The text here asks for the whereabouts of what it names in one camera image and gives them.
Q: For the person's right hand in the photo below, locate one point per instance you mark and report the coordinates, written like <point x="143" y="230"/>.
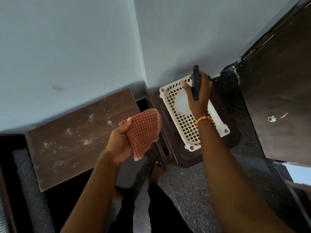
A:
<point x="203" y="104"/>

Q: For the person's left hand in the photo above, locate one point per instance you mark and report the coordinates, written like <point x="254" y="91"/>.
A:
<point x="116" y="145"/>

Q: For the person's right thumb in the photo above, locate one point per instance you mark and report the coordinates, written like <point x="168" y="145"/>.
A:
<point x="187" y="87"/>

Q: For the person's left thumb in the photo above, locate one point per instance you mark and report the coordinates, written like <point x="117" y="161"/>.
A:
<point x="125" y="126"/>

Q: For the black phone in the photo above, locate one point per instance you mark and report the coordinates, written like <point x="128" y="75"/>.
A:
<point x="196" y="82"/>

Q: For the red checked cloth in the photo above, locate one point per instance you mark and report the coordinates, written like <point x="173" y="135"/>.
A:
<point x="144" y="132"/>

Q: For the person's right forearm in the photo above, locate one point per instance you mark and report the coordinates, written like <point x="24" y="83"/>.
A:
<point x="230" y="181"/>

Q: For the person's left forearm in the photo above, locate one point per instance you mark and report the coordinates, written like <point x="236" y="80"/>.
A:
<point x="94" y="196"/>

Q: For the white round lid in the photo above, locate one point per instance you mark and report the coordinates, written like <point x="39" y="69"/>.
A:
<point x="182" y="104"/>

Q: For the white plastic lattice basket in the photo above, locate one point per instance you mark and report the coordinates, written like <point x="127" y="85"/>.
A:
<point x="184" y="128"/>

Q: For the brown wooden table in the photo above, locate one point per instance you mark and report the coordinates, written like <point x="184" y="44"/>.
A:
<point x="73" y="140"/>

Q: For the dark brown plastic stool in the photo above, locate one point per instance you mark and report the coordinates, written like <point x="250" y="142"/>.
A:
<point x="175" y="152"/>

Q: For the person's right foot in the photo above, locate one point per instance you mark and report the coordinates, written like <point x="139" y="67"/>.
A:
<point x="157" y="172"/>

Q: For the dark brown door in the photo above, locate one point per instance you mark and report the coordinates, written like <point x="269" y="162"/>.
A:
<point x="279" y="82"/>

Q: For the black trousers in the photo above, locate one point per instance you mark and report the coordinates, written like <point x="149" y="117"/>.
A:
<point x="165" y="213"/>

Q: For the grey woven mat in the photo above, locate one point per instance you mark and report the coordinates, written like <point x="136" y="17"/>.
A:
<point x="31" y="191"/>

